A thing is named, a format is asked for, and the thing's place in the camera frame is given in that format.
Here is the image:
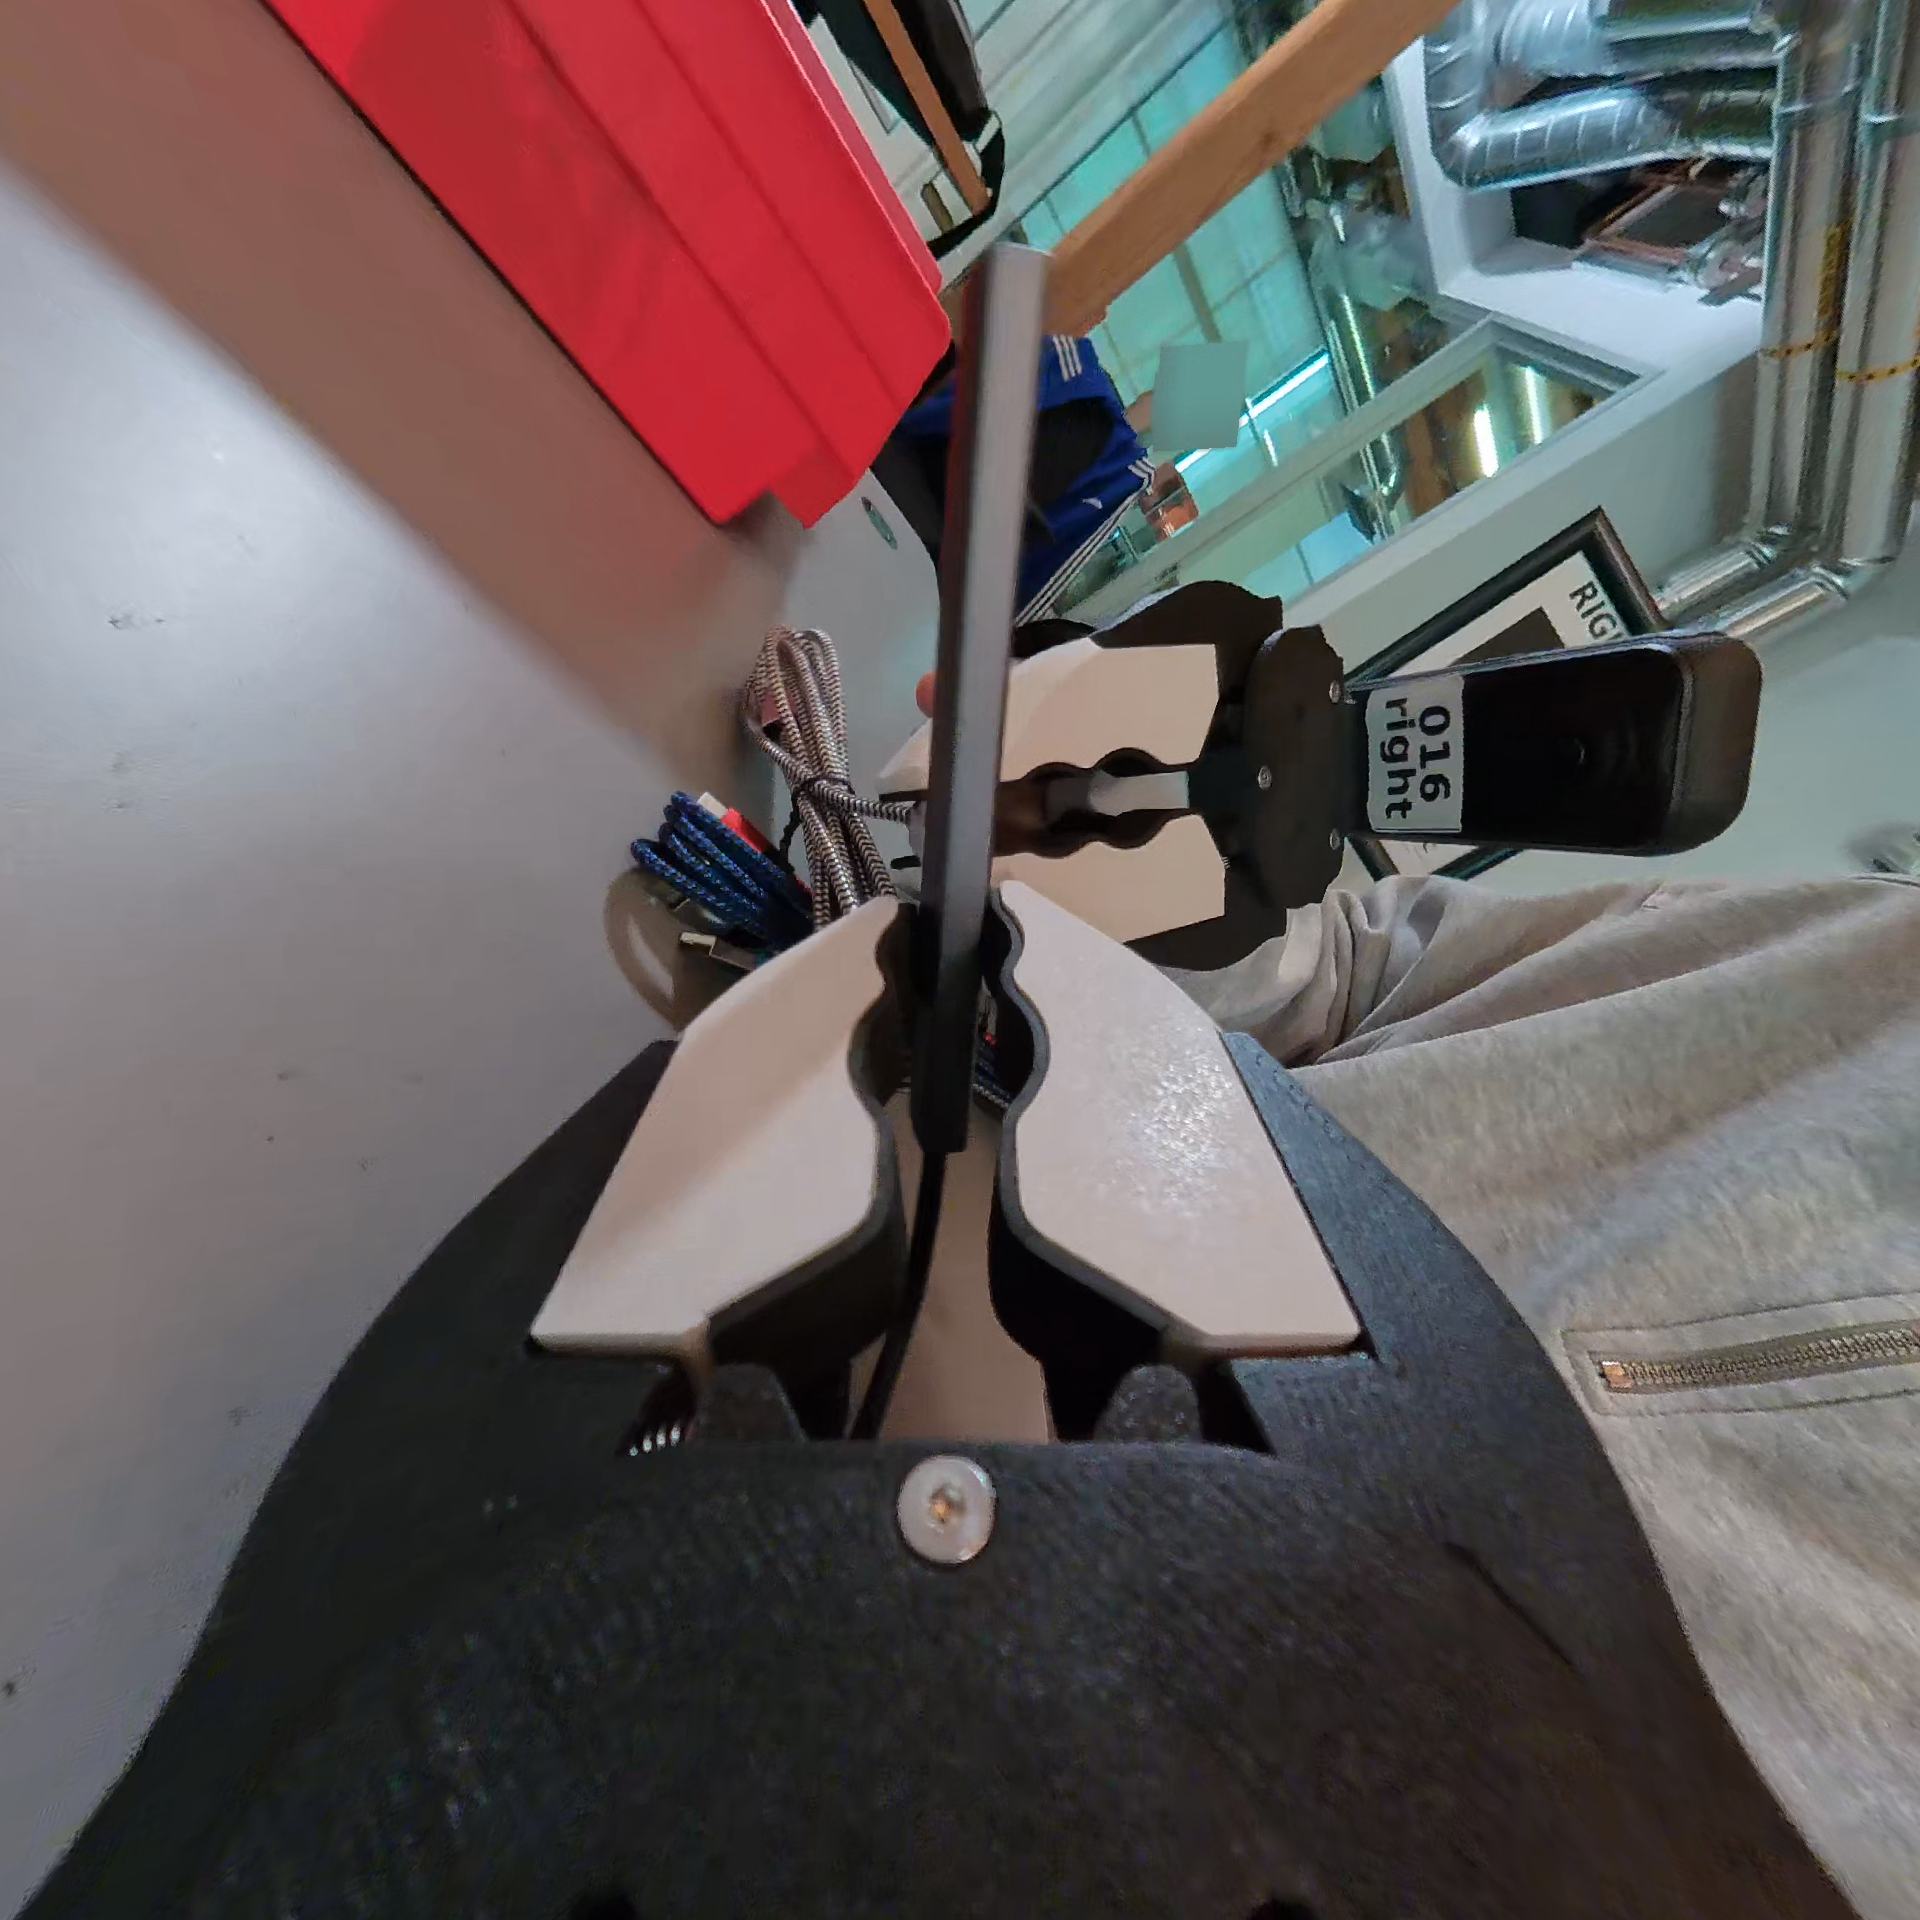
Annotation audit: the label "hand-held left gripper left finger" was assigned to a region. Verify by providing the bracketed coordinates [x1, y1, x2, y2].
[529, 900, 905, 1355]

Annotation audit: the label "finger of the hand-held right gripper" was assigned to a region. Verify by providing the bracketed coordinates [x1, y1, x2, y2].
[880, 646, 1230, 822]
[992, 813, 1230, 949]

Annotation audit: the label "blue jacket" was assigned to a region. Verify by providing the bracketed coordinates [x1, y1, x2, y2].
[902, 332, 1197, 622]

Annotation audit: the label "blue braided cable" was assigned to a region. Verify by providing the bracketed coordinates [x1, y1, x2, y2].
[628, 795, 820, 959]

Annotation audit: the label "framed marker poster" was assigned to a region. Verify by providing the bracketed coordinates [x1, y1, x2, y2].
[1353, 508, 1667, 885]

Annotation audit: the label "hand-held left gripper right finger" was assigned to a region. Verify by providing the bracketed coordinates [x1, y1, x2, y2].
[992, 882, 1362, 1354]

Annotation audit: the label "red plastic bin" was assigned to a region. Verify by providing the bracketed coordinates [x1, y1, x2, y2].
[269, 0, 952, 528]

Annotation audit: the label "silver air ducts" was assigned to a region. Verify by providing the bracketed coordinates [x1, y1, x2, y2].
[1417, 0, 1920, 632]

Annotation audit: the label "wooden beam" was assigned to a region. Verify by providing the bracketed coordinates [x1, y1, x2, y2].
[1049, 0, 1457, 332]

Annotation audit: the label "black-white braided cable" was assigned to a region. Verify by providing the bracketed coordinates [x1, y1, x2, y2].
[740, 626, 924, 925]

